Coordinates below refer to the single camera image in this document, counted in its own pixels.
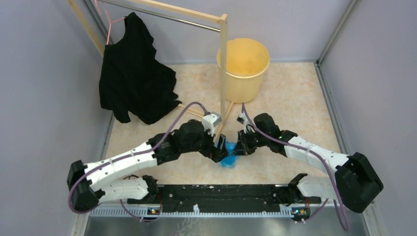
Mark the white slotted cable duct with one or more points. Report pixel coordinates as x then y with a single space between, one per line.
116 210

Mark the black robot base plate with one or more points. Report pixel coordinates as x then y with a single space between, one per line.
232 198

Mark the pink clothes hanger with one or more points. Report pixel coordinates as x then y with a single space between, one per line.
101 6

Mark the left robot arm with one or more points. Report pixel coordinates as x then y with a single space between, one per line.
90 184

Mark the black hanging shirt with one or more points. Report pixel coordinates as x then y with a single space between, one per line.
132 81

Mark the yellow plastic trash bin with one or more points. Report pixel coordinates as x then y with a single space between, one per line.
247 60

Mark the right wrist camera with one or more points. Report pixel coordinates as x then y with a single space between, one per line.
242 118

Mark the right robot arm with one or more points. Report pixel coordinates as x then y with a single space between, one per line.
351 179

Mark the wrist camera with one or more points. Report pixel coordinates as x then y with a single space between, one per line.
242 118
210 121

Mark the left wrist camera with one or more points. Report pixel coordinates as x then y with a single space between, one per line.
210 121

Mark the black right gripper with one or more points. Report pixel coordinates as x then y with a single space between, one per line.
242 147

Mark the blue plastic trash bag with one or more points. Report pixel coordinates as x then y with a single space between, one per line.
231 160

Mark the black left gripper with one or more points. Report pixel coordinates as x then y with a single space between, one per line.
216 153

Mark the wooden clothes rack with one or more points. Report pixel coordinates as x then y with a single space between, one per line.
221 20

